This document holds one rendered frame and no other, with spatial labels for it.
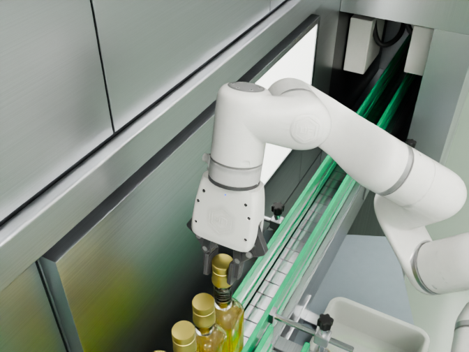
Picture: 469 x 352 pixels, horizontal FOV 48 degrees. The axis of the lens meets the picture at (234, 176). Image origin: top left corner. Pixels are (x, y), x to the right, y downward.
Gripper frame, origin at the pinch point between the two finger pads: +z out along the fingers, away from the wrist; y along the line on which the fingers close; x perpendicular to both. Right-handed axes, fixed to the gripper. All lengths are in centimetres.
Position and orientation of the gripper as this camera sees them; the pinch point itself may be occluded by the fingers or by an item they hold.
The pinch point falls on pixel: (222, 265)
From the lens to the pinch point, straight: 82.5
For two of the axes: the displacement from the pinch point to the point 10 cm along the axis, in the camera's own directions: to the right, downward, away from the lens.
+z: -1.2, 9.0, 4.2
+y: 8.9, 2.9, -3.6
